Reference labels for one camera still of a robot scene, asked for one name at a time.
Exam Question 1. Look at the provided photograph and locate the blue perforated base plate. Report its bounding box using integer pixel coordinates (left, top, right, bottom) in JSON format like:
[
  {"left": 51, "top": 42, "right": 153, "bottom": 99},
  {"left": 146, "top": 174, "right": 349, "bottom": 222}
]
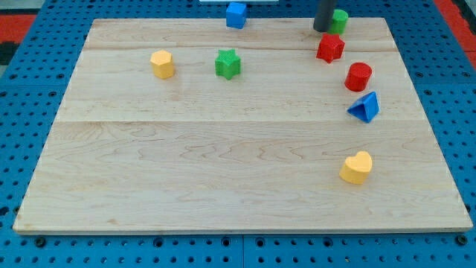
[{"left": 1, "top": 0, "right": 475, "bottom": 267}]

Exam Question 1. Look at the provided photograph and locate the blue triangle block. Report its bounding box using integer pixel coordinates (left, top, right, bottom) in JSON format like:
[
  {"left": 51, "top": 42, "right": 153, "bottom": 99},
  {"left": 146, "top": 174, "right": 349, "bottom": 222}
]
[{"left": 347, "top": 92, "right": 379, "bottom": 124}]

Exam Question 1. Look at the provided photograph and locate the red cylinder block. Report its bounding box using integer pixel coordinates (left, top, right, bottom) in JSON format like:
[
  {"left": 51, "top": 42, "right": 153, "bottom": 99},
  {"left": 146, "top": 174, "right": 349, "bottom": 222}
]
[{"left": 344, "top": 62, "right": 373, "bottom": 92}]

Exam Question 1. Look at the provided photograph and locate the yellow heart block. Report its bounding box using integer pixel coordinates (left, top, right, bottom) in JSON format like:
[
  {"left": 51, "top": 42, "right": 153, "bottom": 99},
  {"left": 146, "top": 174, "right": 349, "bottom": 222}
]
[{"left": 338, "top": 151, "right": 373, "bottom": 185}]

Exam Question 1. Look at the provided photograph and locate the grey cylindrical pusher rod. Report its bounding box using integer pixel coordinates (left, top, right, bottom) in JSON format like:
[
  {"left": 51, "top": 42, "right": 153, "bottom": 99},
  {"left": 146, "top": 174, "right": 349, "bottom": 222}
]
[{"left": 313, "top": 0, "right": 338, "bottom": 33}]

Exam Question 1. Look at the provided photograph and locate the green star block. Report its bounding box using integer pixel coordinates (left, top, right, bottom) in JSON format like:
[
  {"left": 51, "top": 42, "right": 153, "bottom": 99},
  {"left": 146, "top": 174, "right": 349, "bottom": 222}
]
[{"left": 215, "top": 48, "right": 241, "bottom": 80}]

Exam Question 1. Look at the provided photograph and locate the blue cube block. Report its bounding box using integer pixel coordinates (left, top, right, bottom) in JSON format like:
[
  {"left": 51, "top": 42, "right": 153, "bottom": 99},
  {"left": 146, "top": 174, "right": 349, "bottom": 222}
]
[{"left": 225, "top": 2, "right": 247, "bottom": 29}]

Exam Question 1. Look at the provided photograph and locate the green cylinder block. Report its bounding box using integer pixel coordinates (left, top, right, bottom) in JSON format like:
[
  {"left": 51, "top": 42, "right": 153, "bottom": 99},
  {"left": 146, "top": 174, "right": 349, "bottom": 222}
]
[{"left": 327, "top": 9, "right": 349, "bottom": 34}]

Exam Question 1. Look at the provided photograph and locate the red star block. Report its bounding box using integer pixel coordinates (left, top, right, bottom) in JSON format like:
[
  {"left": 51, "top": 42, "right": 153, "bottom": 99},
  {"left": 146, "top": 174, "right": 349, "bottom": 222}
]
[{"left": 316, "top": 33, "right": 345, "bottom": 63}]

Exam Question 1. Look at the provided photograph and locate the yellow hexagon block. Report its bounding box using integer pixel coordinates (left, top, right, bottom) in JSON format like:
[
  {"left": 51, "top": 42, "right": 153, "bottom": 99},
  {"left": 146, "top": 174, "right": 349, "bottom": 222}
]
[{"left": 149, "top": 50, "right": 175, "bottom": 80}]

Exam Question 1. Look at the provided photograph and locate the light wooden board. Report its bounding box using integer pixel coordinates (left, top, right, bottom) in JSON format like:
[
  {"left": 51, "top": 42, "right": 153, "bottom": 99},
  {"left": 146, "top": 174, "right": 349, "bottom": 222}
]
[{"left": 13, "top": 18, "right": 472, "bottom": 235}]

